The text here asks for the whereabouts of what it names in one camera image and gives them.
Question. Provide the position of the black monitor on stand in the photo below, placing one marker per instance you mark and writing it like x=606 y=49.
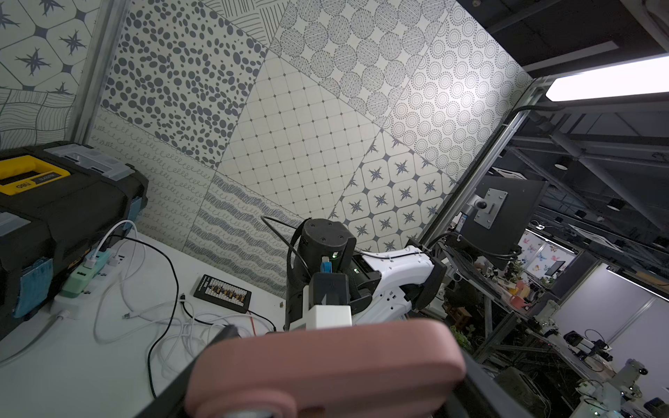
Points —
x=497 y=216

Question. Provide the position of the black yellow toolbox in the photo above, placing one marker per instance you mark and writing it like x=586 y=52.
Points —
x=57 y=202

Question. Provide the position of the green white power strip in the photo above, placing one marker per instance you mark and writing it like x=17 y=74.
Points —
x=86 y=285

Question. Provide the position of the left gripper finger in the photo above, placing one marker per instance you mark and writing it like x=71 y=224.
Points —
x=171 y=402

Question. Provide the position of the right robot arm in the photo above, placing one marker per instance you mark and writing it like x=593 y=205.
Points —
x=382 y=286

